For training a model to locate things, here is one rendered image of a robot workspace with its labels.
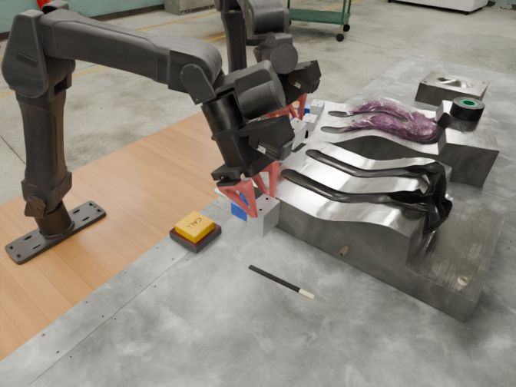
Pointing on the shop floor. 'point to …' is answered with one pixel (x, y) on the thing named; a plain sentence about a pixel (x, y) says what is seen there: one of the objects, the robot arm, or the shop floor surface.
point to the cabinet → (187, 6)
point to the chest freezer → (453, 4)
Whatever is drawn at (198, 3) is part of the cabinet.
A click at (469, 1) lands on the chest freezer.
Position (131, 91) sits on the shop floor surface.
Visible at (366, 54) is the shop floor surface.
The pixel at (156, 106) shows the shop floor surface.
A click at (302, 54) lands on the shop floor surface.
